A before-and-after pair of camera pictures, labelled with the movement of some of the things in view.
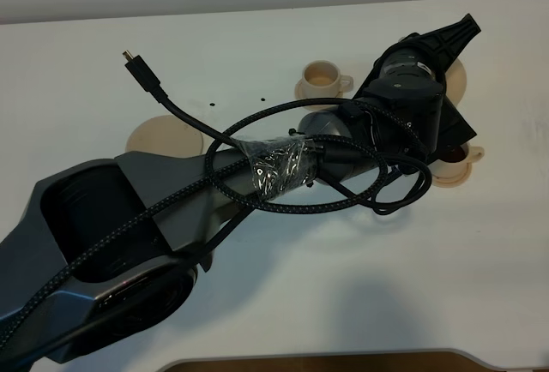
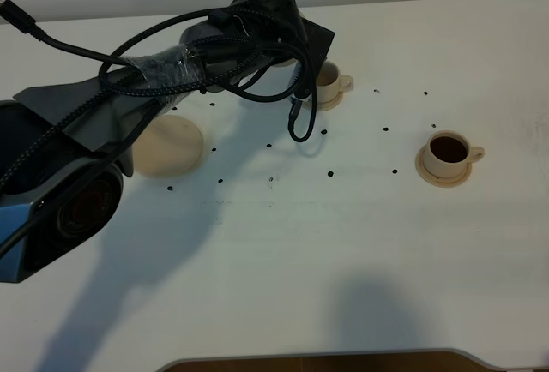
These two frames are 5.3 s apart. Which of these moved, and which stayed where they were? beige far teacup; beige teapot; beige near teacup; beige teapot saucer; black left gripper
Moved: black left gripper; beige teapot
Stayed: beige teapot saucer; beige near teacup; beige far teacup
